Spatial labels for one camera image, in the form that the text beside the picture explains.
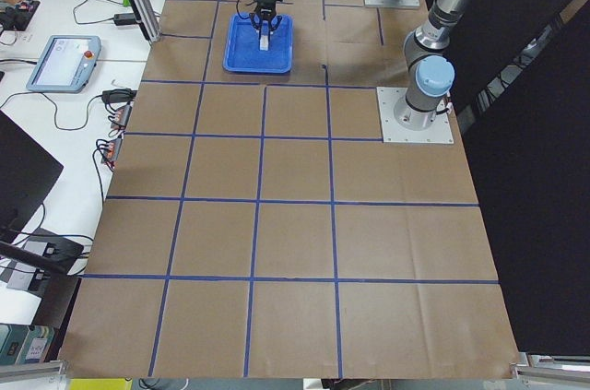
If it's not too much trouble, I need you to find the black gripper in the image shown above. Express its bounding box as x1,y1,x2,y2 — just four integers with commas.
249,0,282,36

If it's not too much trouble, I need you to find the white block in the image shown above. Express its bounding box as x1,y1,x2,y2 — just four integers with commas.
259,37,269,51

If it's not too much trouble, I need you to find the blue plastic tray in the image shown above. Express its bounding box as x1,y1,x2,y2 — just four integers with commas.
223,13,294,74

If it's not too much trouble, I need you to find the left side power adapter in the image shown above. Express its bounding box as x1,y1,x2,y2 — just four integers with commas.
112,13,137,26

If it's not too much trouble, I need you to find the left side teach pendant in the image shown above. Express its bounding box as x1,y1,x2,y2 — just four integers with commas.
26,35,101,93

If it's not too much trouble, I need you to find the black monitor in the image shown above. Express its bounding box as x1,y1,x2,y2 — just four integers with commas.
1,112,64,242

